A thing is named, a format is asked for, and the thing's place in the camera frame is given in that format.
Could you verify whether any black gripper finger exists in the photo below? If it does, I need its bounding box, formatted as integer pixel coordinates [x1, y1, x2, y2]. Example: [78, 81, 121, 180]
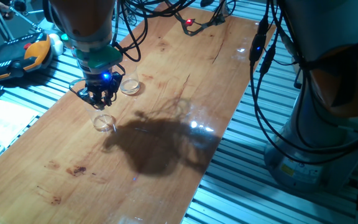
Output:
[101, 90, 115, 108]
[76, 88, 103, 110]

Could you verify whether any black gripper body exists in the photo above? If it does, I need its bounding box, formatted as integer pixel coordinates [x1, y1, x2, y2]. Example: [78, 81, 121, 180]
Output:
[84, 70, 126, 100]

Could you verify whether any clear glass beaker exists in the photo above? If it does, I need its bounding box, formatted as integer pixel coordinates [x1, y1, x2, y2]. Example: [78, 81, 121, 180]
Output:
[85, 104, 117, 133]
[118, 60, 141, 96]

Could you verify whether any white rounded toy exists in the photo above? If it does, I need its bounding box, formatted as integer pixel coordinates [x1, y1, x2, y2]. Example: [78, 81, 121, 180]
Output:
[48, 33, 65, 57]

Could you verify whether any orange black teach pendant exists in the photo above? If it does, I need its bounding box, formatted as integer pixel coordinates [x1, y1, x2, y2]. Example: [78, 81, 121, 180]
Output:
[0, 32, 53, 83]

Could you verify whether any wooden board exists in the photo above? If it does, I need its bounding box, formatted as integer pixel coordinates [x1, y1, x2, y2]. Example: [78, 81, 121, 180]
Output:
[0, 1, 276, 224]

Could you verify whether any white paper sheet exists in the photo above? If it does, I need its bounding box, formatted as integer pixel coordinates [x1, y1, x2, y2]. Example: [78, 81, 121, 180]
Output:
[0, 98, 40, 174]

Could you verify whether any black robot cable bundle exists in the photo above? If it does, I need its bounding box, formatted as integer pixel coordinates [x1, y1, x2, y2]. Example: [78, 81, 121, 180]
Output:
[112, 0, 358, 166]

